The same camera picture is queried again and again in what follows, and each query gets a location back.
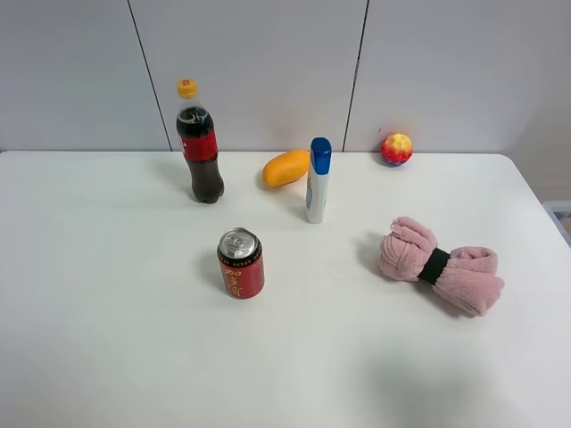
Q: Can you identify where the clear plastic bin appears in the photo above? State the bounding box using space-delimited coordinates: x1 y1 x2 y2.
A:
542 201 571 246

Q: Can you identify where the orange mango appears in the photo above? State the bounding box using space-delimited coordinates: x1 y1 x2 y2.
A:
262 150 310 187

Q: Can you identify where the cola bottle yellow cap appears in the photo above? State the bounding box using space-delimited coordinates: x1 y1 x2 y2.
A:
176 78 224 204

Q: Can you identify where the red drink can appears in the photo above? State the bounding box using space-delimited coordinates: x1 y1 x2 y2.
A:
217 227 265 300

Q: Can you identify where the pink rolled towel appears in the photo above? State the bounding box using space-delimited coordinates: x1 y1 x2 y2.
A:
379 217 504 317

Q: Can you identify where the white bottle blue cap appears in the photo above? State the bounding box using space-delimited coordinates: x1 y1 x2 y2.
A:
306 137 333 224

